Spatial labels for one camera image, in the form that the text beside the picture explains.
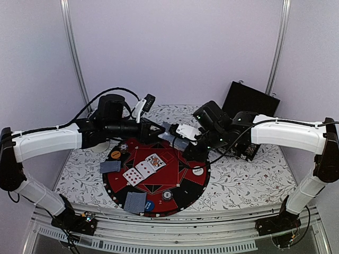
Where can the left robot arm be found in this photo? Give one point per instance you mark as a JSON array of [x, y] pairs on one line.
[[42, 147]]

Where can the aluminium frame post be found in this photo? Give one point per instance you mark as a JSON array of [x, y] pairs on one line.
[[65, 11], [283, 26]]

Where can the face-up king card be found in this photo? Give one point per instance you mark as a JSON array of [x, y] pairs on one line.
[[155, 162]]

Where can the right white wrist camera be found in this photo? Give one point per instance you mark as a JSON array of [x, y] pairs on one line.
[[184, 131]]

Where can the round red black poker mat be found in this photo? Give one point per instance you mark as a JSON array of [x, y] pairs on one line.
[[176, 176]]

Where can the right aluminium frame post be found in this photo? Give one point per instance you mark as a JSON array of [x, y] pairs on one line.
[[283, 26]]

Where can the cream ceramic cup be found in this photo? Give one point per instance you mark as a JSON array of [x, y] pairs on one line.
[[101, 147]]

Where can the small poker chip stack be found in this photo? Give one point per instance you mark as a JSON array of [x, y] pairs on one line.
[[167, 195]]

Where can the white dealer button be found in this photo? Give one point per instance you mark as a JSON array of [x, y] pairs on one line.
[[198, 171]]

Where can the face-down card front seat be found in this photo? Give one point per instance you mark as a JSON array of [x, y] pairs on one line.
[[128, 208]]

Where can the blue playing card deck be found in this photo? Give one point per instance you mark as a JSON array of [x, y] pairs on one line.
[[180, 144]]

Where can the face-down card seat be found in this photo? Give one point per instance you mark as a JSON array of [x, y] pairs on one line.
[[116, 166], [128, 208]]

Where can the aluminium front rail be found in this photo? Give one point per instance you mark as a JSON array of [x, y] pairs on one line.
[[230, 231]]

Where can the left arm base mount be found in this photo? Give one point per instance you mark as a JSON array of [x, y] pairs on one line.
[[68, 220]]

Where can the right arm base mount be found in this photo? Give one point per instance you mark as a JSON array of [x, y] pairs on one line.
[[284, 225]]

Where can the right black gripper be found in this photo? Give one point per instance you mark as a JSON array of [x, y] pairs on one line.
[[199, 156]]

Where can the black poker chip case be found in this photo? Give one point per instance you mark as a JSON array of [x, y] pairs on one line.
[[242, 104]]

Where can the left aluminium frame post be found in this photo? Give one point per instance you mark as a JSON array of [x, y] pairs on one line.
[[65, 11]]

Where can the orange big blind button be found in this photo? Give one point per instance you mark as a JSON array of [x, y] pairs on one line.
[[115, 154]]

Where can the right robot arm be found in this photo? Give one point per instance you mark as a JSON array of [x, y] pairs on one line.
[[318, 138]]

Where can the face-down card mat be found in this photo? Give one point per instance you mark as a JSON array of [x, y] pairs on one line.
[[166, 135]]

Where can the face-up red diamonds card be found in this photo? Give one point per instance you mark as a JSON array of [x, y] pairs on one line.
[[133, 176]]

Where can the chip row outer right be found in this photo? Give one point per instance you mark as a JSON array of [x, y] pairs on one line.
[[251, 151]]

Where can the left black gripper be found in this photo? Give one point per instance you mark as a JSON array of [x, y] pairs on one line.
[[144, 133]]

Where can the blue small blind button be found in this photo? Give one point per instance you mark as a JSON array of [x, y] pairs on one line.
[[149, 206]]

